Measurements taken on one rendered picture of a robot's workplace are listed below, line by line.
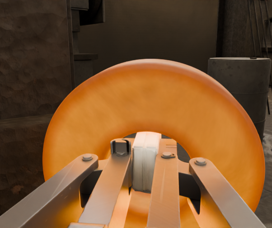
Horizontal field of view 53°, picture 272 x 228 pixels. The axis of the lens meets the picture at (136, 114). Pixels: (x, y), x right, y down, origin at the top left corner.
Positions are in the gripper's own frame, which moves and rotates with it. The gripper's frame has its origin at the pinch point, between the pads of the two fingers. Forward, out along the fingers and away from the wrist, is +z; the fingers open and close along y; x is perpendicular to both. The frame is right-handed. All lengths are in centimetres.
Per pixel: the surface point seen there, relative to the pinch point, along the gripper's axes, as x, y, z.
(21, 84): -0.7, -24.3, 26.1
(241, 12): 31, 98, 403
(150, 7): 65, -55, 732
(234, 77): -33, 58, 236
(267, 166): -104, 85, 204
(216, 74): -32, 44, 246
